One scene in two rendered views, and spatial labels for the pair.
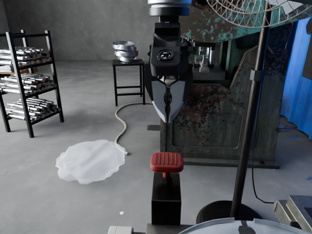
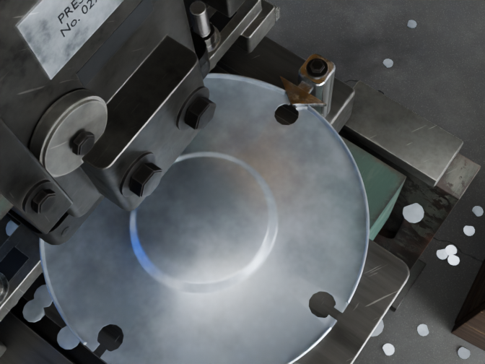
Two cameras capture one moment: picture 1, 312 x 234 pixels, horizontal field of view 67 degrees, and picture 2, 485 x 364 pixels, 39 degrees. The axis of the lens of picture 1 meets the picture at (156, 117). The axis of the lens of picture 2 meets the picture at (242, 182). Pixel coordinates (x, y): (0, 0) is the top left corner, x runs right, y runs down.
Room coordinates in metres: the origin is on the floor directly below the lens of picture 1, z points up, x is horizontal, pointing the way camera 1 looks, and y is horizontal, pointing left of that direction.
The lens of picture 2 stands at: (0.22, 0.05, 1.36)
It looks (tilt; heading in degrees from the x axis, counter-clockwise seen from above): 69 degrees down; 222
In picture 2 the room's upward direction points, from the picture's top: 9 degrees counter-clockwise
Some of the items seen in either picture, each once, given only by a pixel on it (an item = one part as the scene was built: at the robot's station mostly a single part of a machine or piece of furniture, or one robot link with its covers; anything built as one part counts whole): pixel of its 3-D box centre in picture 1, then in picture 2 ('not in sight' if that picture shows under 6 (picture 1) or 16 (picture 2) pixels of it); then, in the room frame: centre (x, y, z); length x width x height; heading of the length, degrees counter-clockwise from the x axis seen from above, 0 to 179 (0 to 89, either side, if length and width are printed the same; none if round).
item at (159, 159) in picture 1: (166, 173); not in sight; (0.43, -0.02, 0.72); 0.07 x 0.06 x 0.08; 87
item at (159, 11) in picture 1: (168, 43); not in sight; (0.46, -0.02, 0.99); 0.09 x 0.08 x 0.12; 177
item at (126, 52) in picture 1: (128, 72); not in sight; (3.15, 0.37, 0.40); 0.45 x 0.40 x 0.79; 9
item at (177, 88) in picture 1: (175, 98); not in sight; (0.46, -0.04, 0.89); 0.06 x 0.03 x 0.09; 177
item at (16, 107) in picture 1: (26, 82); not in sight; (2.27, 1.27, 0.47); 0.46 x 0.43 x 0.95; 67
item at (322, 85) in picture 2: not in sight; (315, 89); (-0.08, -0.10, 0.75); 0.03 x 0.03 x 0.10; 87
